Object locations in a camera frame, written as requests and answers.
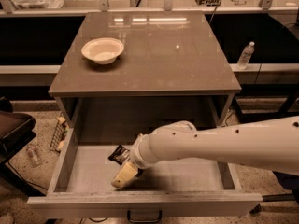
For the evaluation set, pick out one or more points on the white paper bowl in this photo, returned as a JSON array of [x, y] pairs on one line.
[[103, 50]]

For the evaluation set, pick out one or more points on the black office chair base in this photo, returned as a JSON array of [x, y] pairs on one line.
[[288, 182]]

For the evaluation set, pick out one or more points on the clear bottle on floor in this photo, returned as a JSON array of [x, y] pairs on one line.
[[33, 154]]

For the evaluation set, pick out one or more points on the black tray cart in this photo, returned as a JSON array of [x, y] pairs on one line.
[[16, 131]]

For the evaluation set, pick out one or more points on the wire basket on floor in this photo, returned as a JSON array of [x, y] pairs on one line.
[[60, 133]]

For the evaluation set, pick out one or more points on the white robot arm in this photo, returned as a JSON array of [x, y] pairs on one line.
[[271, 145]]

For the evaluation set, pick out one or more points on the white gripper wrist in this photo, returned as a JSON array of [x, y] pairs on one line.
[[137, 157]]

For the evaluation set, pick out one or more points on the black drawer handle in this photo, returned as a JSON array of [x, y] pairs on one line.
[[144, 218]]

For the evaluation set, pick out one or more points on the black rxbar chocolate wrapper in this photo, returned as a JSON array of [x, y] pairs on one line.
[[120, 155]]

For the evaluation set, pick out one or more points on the clear water bottle on ledge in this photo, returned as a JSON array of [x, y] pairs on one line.
[[245, 56]]

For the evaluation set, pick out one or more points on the grey cabinet with counter top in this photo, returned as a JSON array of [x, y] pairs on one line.
[[172, 68]]

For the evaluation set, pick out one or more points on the open grey top drawer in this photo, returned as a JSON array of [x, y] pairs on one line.
[[81, 187]]

